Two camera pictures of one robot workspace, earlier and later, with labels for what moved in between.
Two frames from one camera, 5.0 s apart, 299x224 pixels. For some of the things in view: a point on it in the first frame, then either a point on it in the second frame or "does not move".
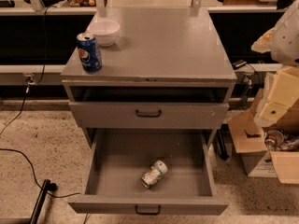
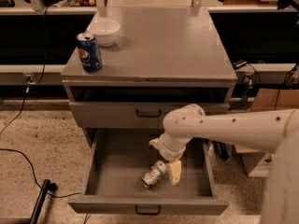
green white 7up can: [154, 174] does not move
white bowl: [105, 31] does not move
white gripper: [286, 42] -> [168, 151]
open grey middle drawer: [116, 159] does not move
